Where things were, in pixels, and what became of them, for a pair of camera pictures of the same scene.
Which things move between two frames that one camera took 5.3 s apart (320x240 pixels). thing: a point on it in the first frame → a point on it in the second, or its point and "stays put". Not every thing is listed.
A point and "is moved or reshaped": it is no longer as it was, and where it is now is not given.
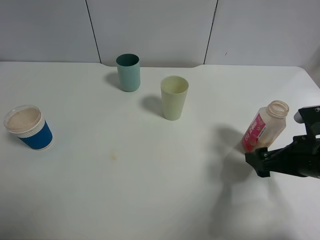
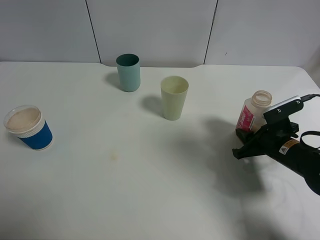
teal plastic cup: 128,67 stays put
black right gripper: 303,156 → 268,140
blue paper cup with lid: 27,123 stays put
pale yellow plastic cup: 173,89 stays put
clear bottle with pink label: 266,128 is moved or reshaped
